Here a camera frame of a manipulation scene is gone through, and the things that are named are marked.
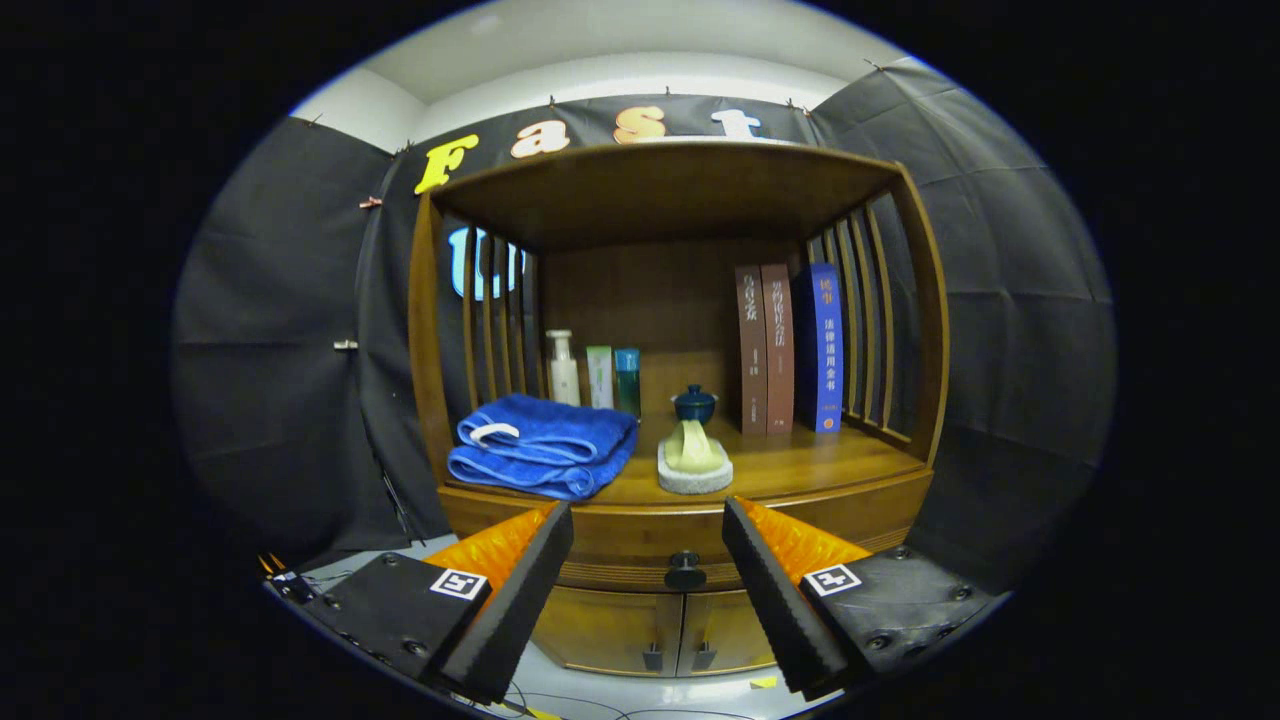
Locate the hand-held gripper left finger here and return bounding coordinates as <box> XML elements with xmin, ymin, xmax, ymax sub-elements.
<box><xmin>300</xmin><ymin>500</ymin><xmax>575</xmax><ymax>706</ymax></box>

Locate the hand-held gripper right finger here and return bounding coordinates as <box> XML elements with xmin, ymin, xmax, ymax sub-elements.
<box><xmin>720</xmin><ymin>496</ymin><xmax>1001</xmax><ymax>701</ymax></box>

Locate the wooden drawer with black knob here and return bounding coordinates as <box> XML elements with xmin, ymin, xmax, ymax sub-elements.
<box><xmin>440</xmin><ymin>470</ymin><xmax>936</xmax><ymax>593</ymax></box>

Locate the green soap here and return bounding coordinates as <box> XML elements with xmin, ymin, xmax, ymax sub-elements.
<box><xmin>664</xmin><ymin>420</ymin><xmax>725</xmax><ymax>475</ymax></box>

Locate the wooden cabinet door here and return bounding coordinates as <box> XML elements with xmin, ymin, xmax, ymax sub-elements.
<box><xmin>678</xmin><ymin>588</ymin><xmax>791</xmax><ymax>676</ymax></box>
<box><xmin>530</xmin><ymin>585</ymin><xmax>685</xmax><ymax>679</ymax></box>

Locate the wooden countertop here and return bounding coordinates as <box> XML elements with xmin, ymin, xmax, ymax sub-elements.
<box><xmin>440</xmin><ymin>410</ymin><xmax>931</xmax><ymax>508</ymax></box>

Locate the brown wooden cabinet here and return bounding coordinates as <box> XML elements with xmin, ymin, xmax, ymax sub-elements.
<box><xmin>407</xmin><ymin>138</ymin><xmax>949</xmax><ymax>679</ymax></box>

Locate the folded blue towel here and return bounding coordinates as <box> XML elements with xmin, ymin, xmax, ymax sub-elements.
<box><xmin>447</xmin><ymin>393</ymin><xmax>640</xmax><ymax>501</ymax></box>

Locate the blue lidded teacup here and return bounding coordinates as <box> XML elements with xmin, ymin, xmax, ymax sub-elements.
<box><xmin>671</xmin><ymin>384</ymin><xmax>719</xmax><ymax>426</ymax></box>

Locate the small black device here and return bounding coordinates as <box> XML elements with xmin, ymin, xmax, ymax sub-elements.
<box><xmin>262</xmin><ymin>555</ymin><xmax>321</xmax><ymax>604</ymax></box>

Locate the white pump bottle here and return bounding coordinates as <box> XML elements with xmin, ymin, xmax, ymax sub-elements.
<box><xmin>545</xmin><ymin>329</ymin><xmax>581</xmax><ymax>407</ymax></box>

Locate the reddish brown book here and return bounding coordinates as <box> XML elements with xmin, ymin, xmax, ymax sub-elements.
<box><xmin>760</xmin><ymin>263</ymin><xmax>796</xmax><ymax>436</ymax></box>

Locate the dark brown book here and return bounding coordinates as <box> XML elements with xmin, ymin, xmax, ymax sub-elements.
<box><xmin>735</xmin><ymin>265</ymin><xmax>769</xmax><ymax>438</ymax></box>

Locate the teal bottle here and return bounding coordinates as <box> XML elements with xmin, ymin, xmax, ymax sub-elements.
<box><xmin>613</xmin><ymin>347</ymin><xmax>642</xmax><ymax>419</ymax></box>

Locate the blue book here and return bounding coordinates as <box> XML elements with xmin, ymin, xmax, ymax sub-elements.
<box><xmin>795</xmin><ymin>262</ymin><xmax>845</xmax><ymax>434</ymax></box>

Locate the black backdrop cloth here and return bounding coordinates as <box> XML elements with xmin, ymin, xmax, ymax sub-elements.
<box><xmin>170</xmin><ymin>55</ymin><xmax>1118</xmax><ymax>596</ymax></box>

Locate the black floor cable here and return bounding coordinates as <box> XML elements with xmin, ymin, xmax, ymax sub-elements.
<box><xmin>500</xmin><ymin>680</ymin><xmax>761</xmax><ymax>720</ymax></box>

